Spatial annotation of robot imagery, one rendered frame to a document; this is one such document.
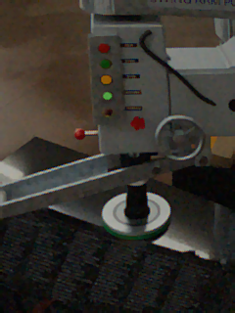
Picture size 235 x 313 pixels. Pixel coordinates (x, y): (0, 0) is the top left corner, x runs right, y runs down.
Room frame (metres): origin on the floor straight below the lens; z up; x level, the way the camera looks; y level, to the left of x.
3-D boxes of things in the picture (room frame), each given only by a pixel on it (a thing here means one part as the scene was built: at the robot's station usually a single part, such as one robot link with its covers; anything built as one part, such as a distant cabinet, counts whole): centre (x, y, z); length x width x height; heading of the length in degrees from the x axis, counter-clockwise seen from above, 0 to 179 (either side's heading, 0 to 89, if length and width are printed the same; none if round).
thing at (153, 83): (1.62, -0.20, 1.35); 0.36 x 0.22 x 0.45; 88
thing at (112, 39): (1.51, -0.04, 1.40); 0.08 x 0.03 x 0.28; 88
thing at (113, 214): (1.63, -0.12, 0.87); 0.21 x 0.21 x 0.01
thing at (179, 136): (1.50, -0.23, 1.22); 0.15 x 0.10 x 0.15; 88
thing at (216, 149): (2.08, -0.53, 0.81); 0.20 x 0.10 x 0.05; 152
